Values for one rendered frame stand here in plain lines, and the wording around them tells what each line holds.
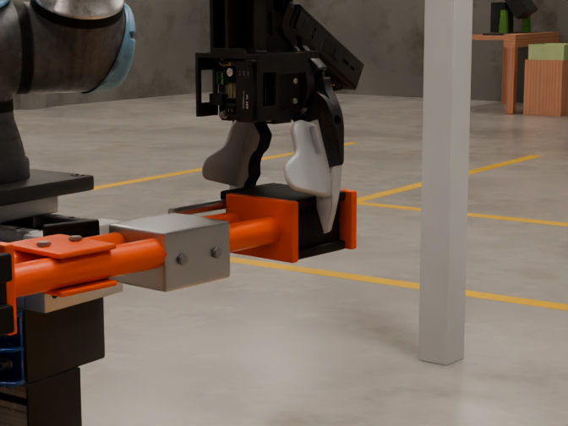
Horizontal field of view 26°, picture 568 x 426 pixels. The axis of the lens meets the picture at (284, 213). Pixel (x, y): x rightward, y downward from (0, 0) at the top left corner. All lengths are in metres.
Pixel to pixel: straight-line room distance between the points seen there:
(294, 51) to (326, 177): 0.10
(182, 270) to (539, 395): 3.28
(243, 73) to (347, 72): 0.13
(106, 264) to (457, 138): 3.48
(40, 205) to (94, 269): 0.73
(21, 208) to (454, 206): 2.90
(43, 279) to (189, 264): 0.13
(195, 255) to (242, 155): 0.16
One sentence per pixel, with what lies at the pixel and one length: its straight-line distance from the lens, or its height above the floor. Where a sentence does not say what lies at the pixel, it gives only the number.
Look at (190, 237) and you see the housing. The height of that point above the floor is 1.09.
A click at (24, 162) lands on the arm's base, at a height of 1.06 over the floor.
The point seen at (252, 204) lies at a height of 1.09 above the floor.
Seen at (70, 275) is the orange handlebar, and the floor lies 1.08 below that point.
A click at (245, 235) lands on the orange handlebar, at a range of 0.95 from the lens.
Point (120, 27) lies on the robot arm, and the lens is 1.59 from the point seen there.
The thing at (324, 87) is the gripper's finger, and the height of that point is 1.19.
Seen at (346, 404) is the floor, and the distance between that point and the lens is 3.98.
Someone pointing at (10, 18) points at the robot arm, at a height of 1.24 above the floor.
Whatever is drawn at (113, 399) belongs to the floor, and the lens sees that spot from 4.06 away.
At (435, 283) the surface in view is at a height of 0.29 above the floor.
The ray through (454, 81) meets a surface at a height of 1.00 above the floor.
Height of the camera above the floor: 1.25
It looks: 10 degrees down
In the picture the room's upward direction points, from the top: straight up
